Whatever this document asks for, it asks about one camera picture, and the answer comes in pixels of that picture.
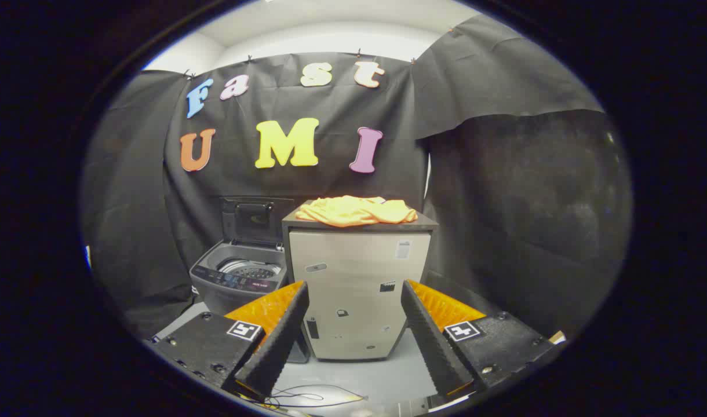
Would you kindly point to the grey washing machine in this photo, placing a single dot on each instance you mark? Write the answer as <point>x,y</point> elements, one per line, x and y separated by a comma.
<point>237,278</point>

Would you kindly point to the orange polo shirt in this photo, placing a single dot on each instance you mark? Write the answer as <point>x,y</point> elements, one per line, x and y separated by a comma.
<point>353,211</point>

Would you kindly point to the black backdrop cloth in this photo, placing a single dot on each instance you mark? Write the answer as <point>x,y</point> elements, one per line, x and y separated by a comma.
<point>330,185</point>

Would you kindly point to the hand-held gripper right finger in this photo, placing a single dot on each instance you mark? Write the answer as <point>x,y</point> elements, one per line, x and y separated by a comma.
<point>429,339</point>

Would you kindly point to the beige cabinet with dark top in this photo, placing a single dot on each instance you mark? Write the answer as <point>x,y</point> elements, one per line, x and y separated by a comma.
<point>353,278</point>

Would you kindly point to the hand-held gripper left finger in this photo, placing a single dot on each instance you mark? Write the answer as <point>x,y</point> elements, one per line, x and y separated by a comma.
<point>281,333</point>

